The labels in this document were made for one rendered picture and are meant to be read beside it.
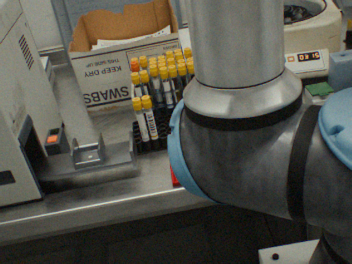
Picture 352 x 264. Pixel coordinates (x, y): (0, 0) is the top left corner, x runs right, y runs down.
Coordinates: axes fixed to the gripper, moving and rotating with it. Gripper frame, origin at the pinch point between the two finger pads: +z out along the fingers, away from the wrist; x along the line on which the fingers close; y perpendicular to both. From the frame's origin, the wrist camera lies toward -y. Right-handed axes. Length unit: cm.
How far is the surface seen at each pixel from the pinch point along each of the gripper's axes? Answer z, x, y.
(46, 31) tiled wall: 4, -47, -67
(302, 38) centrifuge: 7.2, -1.9, -10.9
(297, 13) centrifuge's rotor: 5.3, 4.0, -20.2
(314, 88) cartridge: 9.6, -12.1, 4.9
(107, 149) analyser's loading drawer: 11, -50, -6
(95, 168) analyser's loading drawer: 12, -53, -2
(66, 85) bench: 14, -48, -50
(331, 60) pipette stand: 7.0, -6.1, 2.4
